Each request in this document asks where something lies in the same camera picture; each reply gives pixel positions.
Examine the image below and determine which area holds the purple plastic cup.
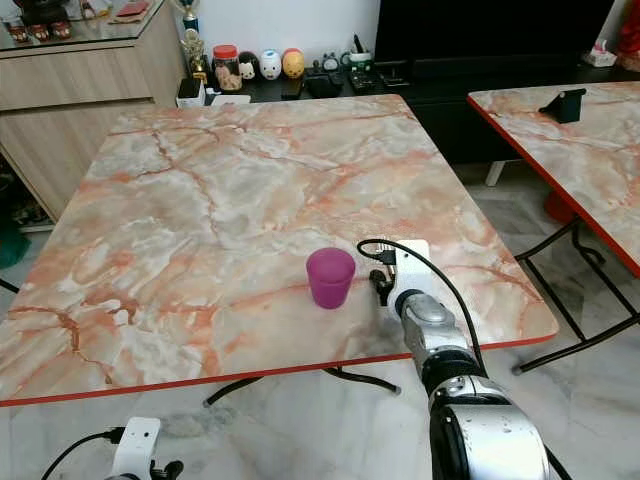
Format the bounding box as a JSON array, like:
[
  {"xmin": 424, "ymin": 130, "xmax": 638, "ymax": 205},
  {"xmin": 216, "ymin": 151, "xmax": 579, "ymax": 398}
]
[{"xmin": 306, "ymin": 247, "xmax": 358, "ymax": 310}]

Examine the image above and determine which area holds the black low TV console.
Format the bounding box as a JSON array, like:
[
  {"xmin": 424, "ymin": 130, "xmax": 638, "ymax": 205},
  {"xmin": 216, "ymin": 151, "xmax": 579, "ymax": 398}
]
[{"xmin": 202, "ymin": 60, "xmax": 640, "ymax": 167}]

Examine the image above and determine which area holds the red stool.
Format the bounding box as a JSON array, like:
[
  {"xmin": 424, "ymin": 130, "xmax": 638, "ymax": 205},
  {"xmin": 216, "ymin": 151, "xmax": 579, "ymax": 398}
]
[{"xmin": 542, "ymin": 190, "xmax": 577, "ymax": 224}]

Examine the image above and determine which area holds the white pen holder cup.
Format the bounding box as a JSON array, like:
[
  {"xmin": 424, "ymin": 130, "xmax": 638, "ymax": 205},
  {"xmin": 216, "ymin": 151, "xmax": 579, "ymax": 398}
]
[{"xmin": 347, "ymin": 34, "xmax": 374, "ymax": 70}]

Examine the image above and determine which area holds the yellow egg shaped figure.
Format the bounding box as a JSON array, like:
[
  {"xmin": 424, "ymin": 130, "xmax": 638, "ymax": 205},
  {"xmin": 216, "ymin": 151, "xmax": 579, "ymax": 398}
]
[{"xmin": 281, "ymin": 48, "xmax": 306, "ymax": 80}]

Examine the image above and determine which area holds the green container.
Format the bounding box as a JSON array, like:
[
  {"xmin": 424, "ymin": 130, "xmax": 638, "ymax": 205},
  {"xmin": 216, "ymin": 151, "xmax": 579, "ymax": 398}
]
[{"xmin": 0, "ymin": 215, "xmax": 30, "ymax": 270}]

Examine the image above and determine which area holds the white egg shaped figure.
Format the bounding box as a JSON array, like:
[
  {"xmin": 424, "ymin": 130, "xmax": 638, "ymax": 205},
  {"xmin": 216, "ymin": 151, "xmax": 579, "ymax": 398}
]
[{"xmin": 259, "ymin": 50, "xmax": 283, "ymax": 82}]

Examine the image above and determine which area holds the black phone stand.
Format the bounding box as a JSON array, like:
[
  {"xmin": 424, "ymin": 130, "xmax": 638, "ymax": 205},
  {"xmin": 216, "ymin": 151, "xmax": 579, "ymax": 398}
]
[{"xmin": 539, "ymin": 88, "xmax": 588, "ymax": 125}]

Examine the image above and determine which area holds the red lidded snack jar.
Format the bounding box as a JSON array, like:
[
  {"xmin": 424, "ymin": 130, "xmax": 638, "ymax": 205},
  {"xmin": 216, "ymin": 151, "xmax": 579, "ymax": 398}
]
[{"xmin": 212, "ymin": 45, "xmax": 242, "ymax": 94}]

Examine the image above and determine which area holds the small white box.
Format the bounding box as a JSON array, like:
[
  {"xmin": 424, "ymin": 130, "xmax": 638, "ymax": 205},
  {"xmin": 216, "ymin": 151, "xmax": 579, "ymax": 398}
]
[{"xmin": 176, "ymin": 78, "xmax": 207, "ymax": 109}]

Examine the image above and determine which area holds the black television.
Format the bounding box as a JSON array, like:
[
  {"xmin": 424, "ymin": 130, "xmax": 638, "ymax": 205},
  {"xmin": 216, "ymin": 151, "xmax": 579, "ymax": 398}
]
[{"xmin": 374, "ymin": 0, "xmax": 627, "ymax": 67}]

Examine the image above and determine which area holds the gold trophy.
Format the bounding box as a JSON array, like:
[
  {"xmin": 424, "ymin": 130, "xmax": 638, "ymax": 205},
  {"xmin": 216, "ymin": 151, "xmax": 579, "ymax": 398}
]
[{"xmin": 175, "ymin": 0, "xmax": 208, "ymax": 87}]

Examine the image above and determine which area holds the white pink figurine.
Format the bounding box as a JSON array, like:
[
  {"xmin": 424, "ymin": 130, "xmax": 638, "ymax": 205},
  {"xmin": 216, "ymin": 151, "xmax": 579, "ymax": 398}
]
[{"xmin": 584, "ymin": 40, "xmax": 619, "ymax": 69}]

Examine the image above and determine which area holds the light wooden cabinet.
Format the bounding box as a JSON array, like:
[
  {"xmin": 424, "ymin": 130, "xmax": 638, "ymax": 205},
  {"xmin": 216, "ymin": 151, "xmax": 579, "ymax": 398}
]
[{"xmin": 0, "ymin": 0, "xmax": 199, "ymax": 223}]

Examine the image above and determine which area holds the red book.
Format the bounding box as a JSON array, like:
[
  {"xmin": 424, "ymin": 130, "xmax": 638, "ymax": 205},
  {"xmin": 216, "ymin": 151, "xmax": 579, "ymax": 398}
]
[{"xmin": 114, "ymin": 1, "xmax": 152, "ymax": 22}]

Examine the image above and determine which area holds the dark ornament figure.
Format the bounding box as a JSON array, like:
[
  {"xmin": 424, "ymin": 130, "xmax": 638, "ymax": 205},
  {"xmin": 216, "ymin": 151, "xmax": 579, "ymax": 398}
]
[{"xmin": 4, "ymin": 0, "xmax": 68, "ymax": 42}]

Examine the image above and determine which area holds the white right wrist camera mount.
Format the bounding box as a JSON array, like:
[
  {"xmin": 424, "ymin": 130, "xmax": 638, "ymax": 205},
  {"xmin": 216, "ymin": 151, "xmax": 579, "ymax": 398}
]
[{"xmin": 387, "ymin": 239, "xmax": 432, "ymax": 298}]

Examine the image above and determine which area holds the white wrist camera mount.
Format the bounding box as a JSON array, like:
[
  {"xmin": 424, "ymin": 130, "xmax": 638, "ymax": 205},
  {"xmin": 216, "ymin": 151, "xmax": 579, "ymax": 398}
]
[
  {"xmin": 387, "ymin": 239, "xmax": 432, "ymax": 298},
  {"xmin": 110, "ymin": 417, "xmax": 162, "ymax": 480}
]

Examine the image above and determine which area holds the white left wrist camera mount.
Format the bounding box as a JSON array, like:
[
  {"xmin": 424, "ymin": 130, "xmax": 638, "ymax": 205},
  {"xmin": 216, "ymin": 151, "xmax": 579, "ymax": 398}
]
[{"xmin": 110, "ymin": 417, "xmax": 162, "ymax": 480}]

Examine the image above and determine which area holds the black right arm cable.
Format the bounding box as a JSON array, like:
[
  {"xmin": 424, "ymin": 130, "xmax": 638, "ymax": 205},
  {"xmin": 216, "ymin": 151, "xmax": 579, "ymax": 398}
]
[{"xmin": 356, "ymin": 238, "xmax": 488, "ymax": 373}]

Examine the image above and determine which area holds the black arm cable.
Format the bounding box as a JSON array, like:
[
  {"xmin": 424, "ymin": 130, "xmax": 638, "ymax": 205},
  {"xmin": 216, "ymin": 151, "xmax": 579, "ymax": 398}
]
[
  {"xmin": 356, "ymin": 238, "xmax": 488, "ymax": 373},
  {"xmin": 41, "ymin": 428, "xmax": 126, "ymax": 480}
]

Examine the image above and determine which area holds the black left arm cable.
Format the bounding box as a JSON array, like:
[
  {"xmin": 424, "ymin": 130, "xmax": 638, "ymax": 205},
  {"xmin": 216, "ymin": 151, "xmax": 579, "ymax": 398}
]
[{"xmin": 41, "ymin": 428, "xmax": 126, "ymax": 480}]

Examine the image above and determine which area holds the black folding table leg frame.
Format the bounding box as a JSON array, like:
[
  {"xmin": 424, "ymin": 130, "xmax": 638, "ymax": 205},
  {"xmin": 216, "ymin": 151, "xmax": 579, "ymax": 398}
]
[{"xmin": 514, "ymin": 220, "xmax": 640, "ymax": 343}]

